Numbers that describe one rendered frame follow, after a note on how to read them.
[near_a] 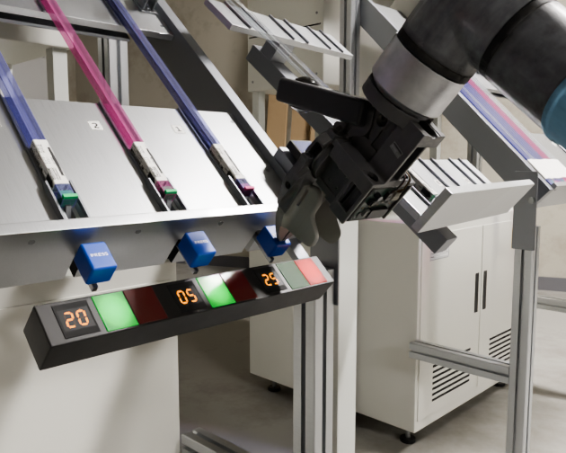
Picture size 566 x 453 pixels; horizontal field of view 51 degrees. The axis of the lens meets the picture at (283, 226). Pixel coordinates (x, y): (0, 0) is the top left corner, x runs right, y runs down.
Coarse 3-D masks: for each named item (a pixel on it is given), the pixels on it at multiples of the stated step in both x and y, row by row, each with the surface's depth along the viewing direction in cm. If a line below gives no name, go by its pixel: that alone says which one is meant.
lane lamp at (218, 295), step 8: (200, 280) 58; (208, 280) 59; (216, 280) 59; (208, 288) 58; (216, 288) 58; (224, 288) 59; (208, 296) 57; (216, 296) 58; (224, 296) 58; (232, 296) 59; (216, 304) 57; (224, 304) 57
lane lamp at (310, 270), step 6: (306, 258) 70; (300, 264) 68; (306, 264) 69; (312, 264) 69; (300, 270) 67; (306, 270) 68; (312, 270) 68; (318, 270) 69; (306, 276) 67; (312, 276) 68; (318, 276) 68; (312, 282) 67; (318, 282) 67
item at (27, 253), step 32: (0, 224) 47; (32, 224) 48; (64, 224) 50; (96, 224) 52; (128, 224) 54; (160, 224) 57; (192, 224) 60; (224, 224) 63; (256, 224) 67; (0, 256) 48; (32, 256) 50; (64, 256) 52; (128, 256) 58; (160, 256) 61; (0, 288) 51
